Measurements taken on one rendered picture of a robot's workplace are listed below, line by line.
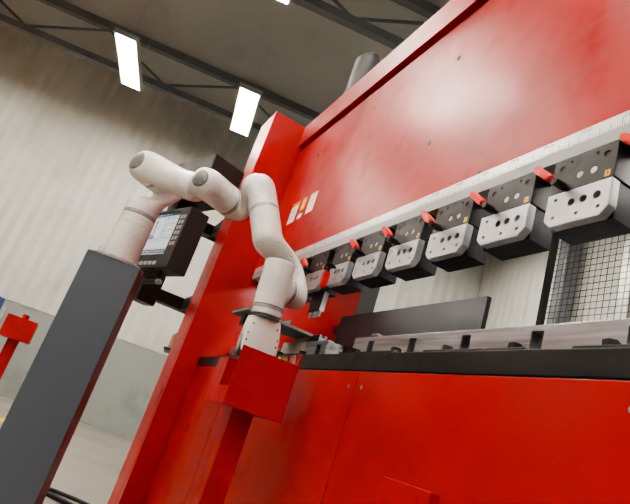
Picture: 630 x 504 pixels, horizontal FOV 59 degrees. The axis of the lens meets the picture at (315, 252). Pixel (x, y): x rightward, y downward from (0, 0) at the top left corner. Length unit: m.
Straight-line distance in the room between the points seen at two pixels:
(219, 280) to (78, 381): 1.16
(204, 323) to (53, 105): 8.04
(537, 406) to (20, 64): 10.54
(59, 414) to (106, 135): 8.50
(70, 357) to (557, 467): 1.48
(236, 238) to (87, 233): 6.78
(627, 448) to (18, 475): 1.63
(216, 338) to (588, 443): 2.23
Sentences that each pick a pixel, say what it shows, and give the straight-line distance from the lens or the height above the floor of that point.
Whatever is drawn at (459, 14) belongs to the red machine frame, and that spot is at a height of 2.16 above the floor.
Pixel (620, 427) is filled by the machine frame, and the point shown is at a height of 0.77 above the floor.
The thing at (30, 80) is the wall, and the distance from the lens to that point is 10.83.
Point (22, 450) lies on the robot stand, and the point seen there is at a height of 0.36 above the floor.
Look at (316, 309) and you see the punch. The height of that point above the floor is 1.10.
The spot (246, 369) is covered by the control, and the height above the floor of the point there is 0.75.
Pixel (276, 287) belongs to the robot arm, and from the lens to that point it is 1.47.
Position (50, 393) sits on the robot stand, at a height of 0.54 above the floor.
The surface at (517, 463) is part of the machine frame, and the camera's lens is 0.93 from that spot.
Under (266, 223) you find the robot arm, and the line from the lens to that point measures 1.59.
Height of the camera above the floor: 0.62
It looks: 19 degrees up
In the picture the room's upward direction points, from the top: 19 degrees clockwise
